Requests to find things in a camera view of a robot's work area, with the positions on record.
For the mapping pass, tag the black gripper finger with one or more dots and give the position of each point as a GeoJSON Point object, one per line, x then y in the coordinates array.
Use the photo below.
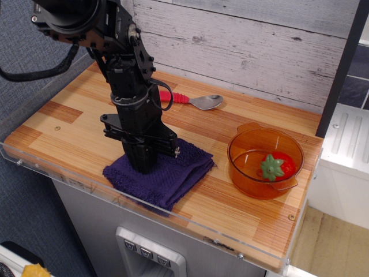
{"type": "Point", "coordinates": [147, 158]}
{"type": "Point", "coordinates": [133, 153]}

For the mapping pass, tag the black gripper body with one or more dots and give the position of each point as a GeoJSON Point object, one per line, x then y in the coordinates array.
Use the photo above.
{"type": "Point", "coordinates": [139, 111]}

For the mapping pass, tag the purple terry cloth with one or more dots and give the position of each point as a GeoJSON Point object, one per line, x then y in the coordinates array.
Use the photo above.
{"type": "Point", "coordinates": [169, 180]}

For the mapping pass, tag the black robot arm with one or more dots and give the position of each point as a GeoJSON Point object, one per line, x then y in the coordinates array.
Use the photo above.
{"type": "Point", "coordinates": [109, 33]}

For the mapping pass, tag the clear acrylic table edge guard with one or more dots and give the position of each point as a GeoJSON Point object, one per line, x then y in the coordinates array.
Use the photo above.
{"type": "Point", "coordinates": [260, 232]}

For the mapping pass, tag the grey toy fridge cabinet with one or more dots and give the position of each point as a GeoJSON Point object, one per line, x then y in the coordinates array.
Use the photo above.
{"type": "Point", "coordinates": [96, 220]}

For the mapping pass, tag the silver dispenser panel with buttons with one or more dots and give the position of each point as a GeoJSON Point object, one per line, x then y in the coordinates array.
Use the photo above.
{"type": "Point", "coordinates": [144, 257]}

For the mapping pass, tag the orange transparent plastic pot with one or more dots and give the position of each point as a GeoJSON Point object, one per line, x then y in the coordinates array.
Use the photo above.
{"type": "Point", "coordinates": [245, 153]}

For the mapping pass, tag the red toy strawberry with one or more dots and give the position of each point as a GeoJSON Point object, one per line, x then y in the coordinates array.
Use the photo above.
{"type": "Point", "coordinates": [277, 166]}

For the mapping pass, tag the yellow object bottom left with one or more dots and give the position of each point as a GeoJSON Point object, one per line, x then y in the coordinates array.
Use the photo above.
{"type": "Point", "coordinates": [35, 270]}

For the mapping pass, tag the white toy appliance right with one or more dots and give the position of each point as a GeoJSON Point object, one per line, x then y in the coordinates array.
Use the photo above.
{"type": "Point", "coordinates": [340, 184]}

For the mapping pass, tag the red-handled metal spoon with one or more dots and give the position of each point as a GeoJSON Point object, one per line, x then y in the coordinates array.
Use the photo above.
{"type": "Point", "coordinates": [203, 103]}

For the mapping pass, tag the black right support post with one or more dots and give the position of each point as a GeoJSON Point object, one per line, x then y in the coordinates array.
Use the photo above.
{"type": "Point", "coordinates": [343, 67]}

